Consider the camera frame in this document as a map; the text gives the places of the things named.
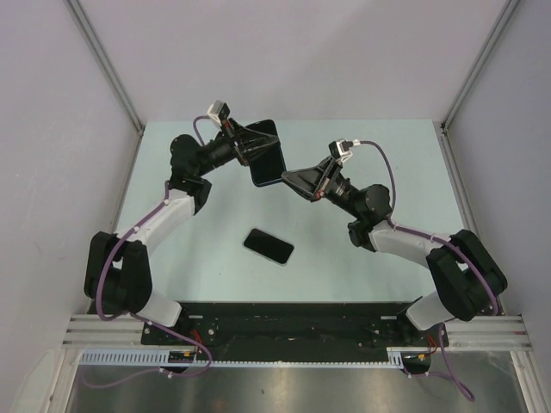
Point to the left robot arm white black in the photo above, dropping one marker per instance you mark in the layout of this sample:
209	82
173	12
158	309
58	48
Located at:
118	275

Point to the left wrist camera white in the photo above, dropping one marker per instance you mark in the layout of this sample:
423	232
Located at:
218	113

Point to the left aluminium frame post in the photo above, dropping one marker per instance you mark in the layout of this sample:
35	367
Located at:
99	53

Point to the right aluminium frame post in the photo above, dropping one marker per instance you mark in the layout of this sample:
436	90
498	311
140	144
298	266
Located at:
497	31

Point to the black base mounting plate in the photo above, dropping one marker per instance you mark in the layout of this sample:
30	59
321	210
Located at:
304	331

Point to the aluminium rail front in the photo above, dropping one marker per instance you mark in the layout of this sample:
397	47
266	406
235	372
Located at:
89	331

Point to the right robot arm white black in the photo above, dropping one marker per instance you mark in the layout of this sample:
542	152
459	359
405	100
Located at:
466	277

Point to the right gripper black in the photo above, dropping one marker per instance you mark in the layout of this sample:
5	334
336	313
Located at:
314	183

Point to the white slotted cable duct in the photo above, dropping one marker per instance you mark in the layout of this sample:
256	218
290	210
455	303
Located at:
385	359

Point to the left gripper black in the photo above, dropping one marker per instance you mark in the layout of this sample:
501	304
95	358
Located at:
248	141

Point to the aluminium frame post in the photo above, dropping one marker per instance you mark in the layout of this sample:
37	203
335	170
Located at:
497	31
99	53

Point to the black phone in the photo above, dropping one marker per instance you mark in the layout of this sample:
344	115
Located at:
268	246

